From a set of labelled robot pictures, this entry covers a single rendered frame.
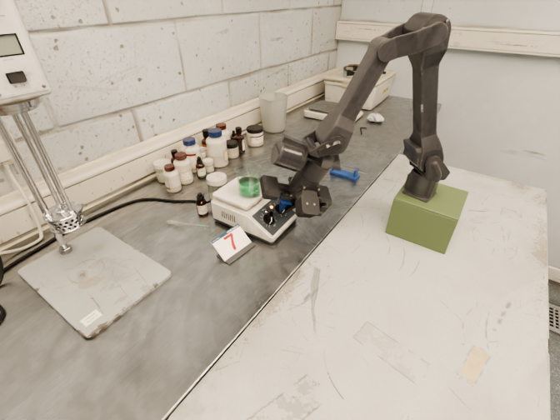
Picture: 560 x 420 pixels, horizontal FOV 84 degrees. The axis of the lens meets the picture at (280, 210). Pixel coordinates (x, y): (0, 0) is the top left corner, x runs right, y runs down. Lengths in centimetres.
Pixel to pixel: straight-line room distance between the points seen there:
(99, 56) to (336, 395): 99
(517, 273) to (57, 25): 123
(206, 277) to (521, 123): 178
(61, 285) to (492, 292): 92
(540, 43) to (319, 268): 154
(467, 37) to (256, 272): 161
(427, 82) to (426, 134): 11
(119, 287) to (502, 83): 190
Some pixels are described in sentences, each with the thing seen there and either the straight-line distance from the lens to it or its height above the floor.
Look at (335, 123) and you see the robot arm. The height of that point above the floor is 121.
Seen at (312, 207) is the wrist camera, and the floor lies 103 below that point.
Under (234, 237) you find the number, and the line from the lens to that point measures 79.
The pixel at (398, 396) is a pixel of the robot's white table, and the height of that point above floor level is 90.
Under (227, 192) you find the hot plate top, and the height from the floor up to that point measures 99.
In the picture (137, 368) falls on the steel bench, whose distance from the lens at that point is 65.
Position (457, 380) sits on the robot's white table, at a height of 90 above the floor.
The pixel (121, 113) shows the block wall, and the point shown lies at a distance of 112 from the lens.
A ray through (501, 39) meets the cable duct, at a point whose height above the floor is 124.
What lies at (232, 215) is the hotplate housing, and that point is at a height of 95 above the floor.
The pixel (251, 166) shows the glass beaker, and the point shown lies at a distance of 83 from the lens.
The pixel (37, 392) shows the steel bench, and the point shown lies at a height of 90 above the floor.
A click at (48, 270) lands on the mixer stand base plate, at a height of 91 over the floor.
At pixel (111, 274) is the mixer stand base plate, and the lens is 81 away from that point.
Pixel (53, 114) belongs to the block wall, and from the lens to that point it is 104.
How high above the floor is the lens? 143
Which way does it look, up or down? 35 degrees down
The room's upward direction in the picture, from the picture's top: straight up
